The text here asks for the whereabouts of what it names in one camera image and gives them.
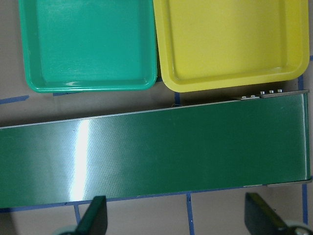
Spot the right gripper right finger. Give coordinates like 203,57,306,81
245,192,300,235

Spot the green plastic tray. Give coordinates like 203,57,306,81
19,0,157,93

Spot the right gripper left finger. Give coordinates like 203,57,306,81
74,196,108,235

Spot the yellow plastic tray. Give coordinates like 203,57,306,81
154,0,310,93

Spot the green conveyor belt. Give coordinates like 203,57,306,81
0,91,311,208

